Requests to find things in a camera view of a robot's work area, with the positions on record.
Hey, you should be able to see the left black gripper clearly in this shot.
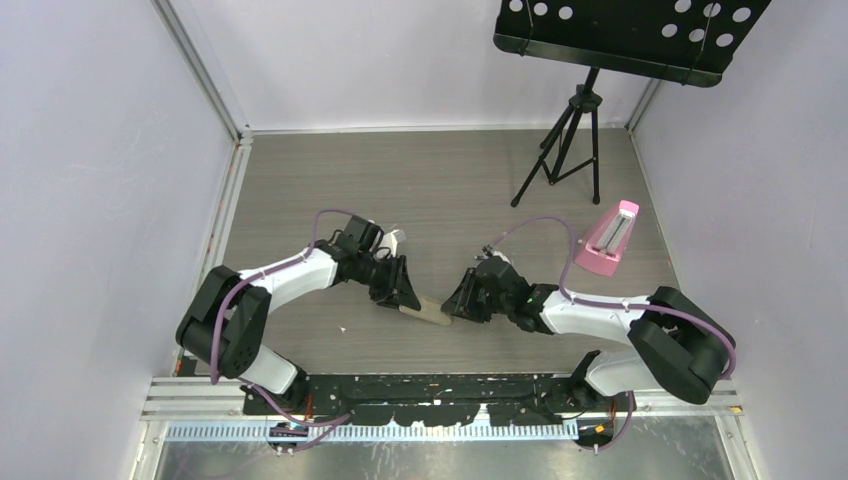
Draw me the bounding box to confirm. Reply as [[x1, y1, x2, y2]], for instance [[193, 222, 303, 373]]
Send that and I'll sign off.
[[354, 254, 419, 314]]

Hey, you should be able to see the white remote with buttons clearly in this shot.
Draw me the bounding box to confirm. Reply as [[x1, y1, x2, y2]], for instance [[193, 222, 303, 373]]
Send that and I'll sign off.
[[399, 296, 453, 326]]

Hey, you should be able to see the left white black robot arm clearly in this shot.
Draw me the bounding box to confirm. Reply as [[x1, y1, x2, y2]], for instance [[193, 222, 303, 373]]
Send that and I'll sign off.
[[175, 214, 424, 414]]

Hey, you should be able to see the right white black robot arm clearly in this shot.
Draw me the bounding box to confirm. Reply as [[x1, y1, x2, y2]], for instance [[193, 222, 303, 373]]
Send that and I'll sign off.
[[441, 257, 736, 411]]

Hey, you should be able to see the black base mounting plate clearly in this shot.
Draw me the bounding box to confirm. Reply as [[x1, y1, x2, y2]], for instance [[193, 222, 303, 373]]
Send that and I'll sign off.
[[243, 373, 628, 427]]

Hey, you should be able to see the pink box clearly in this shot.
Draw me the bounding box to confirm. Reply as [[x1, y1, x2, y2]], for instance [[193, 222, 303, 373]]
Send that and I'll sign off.
[[575, 200, 640, 277]]

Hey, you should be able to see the black music stand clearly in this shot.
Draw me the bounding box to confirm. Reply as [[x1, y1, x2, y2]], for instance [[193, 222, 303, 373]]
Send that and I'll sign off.
[[493, 0, 769, 206]]

